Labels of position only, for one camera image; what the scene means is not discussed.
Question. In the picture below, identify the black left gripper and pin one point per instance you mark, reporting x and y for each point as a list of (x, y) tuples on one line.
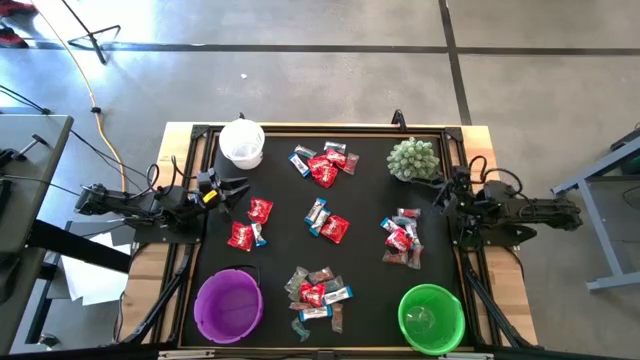
[(226, 195)]

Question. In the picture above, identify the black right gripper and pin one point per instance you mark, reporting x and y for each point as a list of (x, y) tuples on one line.
[(457, 200)]

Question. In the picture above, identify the clear red gummy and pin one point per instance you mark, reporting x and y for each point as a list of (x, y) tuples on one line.
[(320, 275), (410, 213), (337, 318), (395, 257), (299, 305), (351, 164), (415, 258)]

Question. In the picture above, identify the red KitKat pack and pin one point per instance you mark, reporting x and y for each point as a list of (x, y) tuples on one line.
[(312, 294), (260, 211), (241, 236), (315, 162), (398, 240), (326, 176), (335, 229), (337, 159)]

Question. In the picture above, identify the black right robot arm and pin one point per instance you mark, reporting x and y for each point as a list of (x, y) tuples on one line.
[(525, 210)]

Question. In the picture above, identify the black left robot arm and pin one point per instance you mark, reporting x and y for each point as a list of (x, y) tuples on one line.
[(170, 207)]

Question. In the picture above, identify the yellow gripper tag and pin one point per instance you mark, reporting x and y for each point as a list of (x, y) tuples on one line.
[(210, 196)]

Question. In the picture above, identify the artificial green potted plant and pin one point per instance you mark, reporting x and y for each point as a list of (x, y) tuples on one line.
[(412, 160)]

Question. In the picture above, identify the white plastic bucket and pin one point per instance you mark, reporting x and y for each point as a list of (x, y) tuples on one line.
[(242, 137)]

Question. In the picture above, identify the clear wrapped blue gummy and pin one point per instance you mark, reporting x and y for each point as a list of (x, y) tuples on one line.
[(335, 147)]

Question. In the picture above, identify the black table mat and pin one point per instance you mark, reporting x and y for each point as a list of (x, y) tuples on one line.
[(380, 300)]

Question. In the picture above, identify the green plastic bucket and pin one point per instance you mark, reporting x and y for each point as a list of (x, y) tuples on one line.
[(450, 320)]

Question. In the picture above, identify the purple plastic bucket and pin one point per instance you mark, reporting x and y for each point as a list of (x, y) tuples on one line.
[(227, 320)]

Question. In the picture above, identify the black table leg beam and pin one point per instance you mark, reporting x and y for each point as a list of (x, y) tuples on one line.
[(75, 245)]

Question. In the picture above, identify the white paper sheets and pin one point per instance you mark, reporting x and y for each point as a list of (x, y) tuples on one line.
[(95, 287)]

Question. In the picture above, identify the grey side table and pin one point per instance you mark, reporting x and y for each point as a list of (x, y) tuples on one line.
[(50, 130)]

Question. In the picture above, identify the black tripod stand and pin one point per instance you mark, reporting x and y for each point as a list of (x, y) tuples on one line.
[(90, 34)]

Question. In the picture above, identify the person's foot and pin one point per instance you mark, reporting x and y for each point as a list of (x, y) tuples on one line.
[(10, 37), (15, 7)]

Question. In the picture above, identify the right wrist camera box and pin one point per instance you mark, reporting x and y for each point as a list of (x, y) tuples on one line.
[(461, 176)]

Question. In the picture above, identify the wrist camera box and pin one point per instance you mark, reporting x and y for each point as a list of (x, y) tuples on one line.
[(461, 176), (207, 181)]

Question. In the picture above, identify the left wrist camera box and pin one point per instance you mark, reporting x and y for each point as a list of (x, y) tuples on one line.
[(207, 181)]

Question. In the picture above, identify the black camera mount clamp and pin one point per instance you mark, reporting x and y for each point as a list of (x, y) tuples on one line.
[(398, 120)]

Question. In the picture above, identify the black aluminium table frame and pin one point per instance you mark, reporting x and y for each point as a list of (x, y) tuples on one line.
[(350, 129)]

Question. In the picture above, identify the black frame strut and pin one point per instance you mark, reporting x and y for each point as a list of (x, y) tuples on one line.
[(165, 300), (487, 305)]

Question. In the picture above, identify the grey metal table frame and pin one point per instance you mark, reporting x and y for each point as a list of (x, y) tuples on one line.
[(607, 250)]

